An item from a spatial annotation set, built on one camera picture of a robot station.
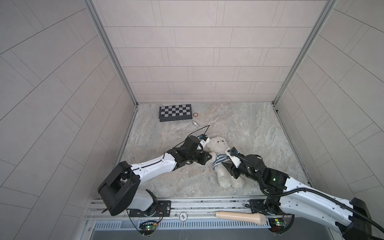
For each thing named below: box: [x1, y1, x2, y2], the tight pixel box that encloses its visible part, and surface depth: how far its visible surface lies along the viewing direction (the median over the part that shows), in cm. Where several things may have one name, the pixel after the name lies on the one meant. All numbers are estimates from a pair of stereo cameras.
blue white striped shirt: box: [212, 152, 230, 170], surface depth 80 cm
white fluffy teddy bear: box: [206, 136, 245, 190], surface depth 79 cm
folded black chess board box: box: [159, 104, 193, 122], surface depth 108 cm
